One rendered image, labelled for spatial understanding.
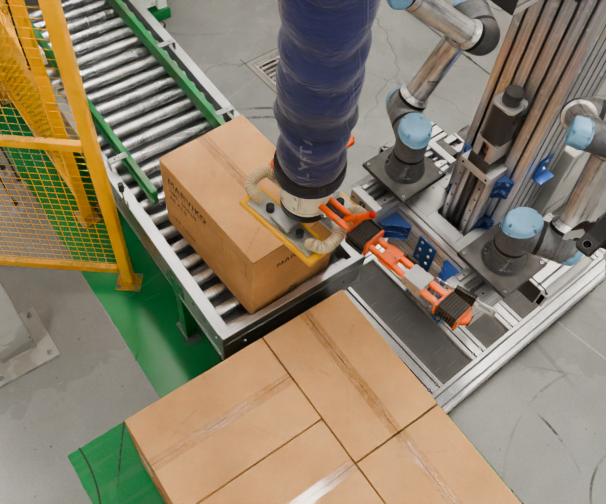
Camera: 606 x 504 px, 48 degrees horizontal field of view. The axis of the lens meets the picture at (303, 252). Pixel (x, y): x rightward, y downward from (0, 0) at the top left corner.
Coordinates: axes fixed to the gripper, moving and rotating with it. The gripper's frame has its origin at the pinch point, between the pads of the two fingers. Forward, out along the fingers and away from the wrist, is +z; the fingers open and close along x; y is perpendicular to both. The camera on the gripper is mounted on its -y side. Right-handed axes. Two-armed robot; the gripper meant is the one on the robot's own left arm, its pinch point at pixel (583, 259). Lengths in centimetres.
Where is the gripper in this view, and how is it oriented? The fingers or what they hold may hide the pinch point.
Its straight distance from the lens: 191.9
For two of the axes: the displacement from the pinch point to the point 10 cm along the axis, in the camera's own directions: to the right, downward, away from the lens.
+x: -6.3, -6.7, 3.9
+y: 7.8, -5.0, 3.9
